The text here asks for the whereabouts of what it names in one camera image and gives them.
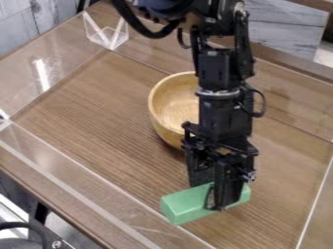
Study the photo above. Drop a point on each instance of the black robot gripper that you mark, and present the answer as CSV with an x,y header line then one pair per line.
x,y
220,154

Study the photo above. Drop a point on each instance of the green rectangular block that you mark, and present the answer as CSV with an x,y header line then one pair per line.
x,y
185,206

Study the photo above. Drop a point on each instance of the brown wooden bowl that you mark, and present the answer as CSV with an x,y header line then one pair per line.
x,y
173,105

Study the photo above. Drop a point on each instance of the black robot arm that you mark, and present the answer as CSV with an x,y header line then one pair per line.
x,y
217,25

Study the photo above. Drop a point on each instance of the clear acrylic tray walls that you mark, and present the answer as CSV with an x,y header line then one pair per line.
x,y
78,145

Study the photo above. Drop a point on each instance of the black table leg frame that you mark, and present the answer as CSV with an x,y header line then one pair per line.
x,y
51,240

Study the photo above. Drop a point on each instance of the clear acrylic corner bracket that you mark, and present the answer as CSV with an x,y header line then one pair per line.
x,y
107,37

